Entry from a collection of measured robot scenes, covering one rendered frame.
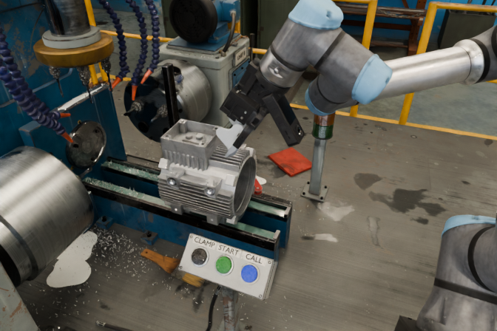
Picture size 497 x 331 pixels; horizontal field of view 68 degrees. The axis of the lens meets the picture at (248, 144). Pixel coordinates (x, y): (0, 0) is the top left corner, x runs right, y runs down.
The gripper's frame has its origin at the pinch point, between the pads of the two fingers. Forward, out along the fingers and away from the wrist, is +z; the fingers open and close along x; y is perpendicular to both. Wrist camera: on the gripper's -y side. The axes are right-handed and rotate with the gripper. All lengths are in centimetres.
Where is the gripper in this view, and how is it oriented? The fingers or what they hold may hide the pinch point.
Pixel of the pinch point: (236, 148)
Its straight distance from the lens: 79.8
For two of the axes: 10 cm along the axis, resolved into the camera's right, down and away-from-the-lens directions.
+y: -8.0, -6.0, 0.0
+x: -3.8, 5.1, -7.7
